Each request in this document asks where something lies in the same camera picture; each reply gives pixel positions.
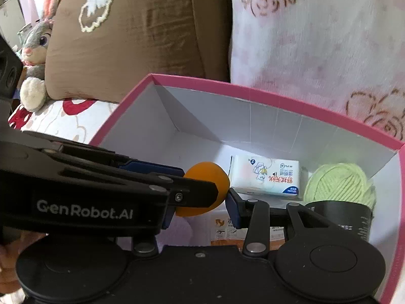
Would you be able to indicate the orange makeup sponge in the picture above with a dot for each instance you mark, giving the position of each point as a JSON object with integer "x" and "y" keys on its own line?
{"x": 205, "y": 172}

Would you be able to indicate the orange and white plastic box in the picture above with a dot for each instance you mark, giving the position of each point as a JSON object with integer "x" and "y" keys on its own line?
{"x": 221, "y": 228}

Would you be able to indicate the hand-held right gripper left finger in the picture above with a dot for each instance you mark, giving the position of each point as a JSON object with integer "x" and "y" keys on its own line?
{"x": 167, "y": 220}

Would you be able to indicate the green yarn ball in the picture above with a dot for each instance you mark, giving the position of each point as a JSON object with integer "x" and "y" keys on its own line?
{"x": 338, "y": 183}

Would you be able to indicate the grey rabbit plush toy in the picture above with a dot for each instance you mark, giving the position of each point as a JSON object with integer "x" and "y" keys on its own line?
{"x": 36, "y": 38}

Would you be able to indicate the person's left hand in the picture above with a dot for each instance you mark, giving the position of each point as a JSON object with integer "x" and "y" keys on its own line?
{"x": 9, "y": 266}

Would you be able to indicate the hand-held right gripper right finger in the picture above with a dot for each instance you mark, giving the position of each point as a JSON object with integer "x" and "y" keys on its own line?
{"x": 237, "y": 209}

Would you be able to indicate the pink and white floral pillow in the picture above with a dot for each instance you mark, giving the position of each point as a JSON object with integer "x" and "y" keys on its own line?
{"x": 316, "y": 53}

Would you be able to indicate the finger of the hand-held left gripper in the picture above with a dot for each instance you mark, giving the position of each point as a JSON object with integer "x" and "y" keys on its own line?
{"x": 196, "y": 196}
{"x": 152, "y": 167}

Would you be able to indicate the red bear printed blanket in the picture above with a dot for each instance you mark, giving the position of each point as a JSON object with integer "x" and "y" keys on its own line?
{"x": 63, "y": 117}

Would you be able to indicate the pink cardboard box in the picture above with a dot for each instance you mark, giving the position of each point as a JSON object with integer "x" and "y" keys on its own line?
{"x": 253, "y": 126}

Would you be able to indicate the white tissue pack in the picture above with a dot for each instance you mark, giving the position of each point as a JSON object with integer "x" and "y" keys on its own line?
{"x": 265, "y": 174}

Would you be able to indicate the brown pillow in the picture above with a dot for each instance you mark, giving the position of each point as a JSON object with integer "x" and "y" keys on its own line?
{"x": 142, "y": 38}

